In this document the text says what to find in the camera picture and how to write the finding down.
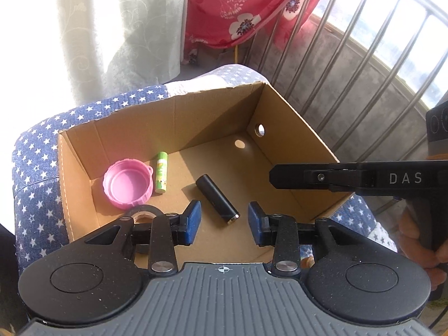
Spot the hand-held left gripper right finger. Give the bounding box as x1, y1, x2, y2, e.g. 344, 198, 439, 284
247, 201, 363, 276

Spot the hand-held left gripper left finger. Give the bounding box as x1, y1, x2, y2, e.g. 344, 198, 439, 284
84, 199, 202, 276

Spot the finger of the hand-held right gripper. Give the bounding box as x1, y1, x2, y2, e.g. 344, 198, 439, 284
269, 162, 377, 194

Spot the brown cardboard box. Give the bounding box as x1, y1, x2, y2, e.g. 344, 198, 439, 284
57, 81, 354, 270

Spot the person's right hand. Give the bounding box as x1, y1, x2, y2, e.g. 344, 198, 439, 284
399, 212, 448, 291

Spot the black cylindrical tube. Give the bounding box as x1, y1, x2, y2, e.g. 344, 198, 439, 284
195, 174, 241, 224

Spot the black tape roll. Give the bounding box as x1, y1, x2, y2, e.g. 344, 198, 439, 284
126, 204, 165, 255

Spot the pink plastic lid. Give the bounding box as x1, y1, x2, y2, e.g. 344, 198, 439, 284
102, 160, 155, 208

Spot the metal railing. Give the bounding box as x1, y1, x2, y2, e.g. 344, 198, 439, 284
241, 0, 448, 214

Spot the blue star-print blanket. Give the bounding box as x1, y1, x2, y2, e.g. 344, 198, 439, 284
12, 64, 400, 288

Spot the red floral cloth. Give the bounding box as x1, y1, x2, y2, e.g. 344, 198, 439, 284
180, 0, 337, 65

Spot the white patterned curtain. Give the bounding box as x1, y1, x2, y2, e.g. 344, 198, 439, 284
52, 0, 190, 103

